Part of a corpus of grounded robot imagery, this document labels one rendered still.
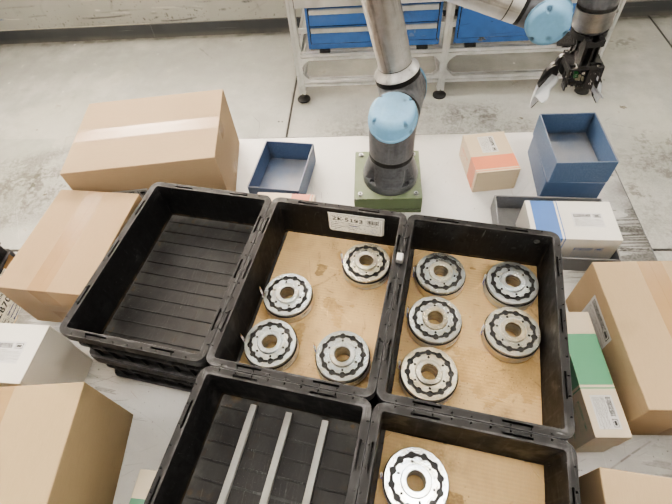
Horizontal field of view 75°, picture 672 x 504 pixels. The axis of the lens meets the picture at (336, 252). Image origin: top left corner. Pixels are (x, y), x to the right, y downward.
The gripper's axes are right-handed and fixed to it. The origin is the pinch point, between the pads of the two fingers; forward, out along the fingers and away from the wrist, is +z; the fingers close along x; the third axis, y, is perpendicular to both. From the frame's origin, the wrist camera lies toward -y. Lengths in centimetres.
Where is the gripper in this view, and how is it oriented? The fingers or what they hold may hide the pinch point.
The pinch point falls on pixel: (562, 103)
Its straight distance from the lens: 127.1
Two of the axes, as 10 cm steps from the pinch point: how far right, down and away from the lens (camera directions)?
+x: 9.9, -0.2, -1.6
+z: 1.4, 5.9, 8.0
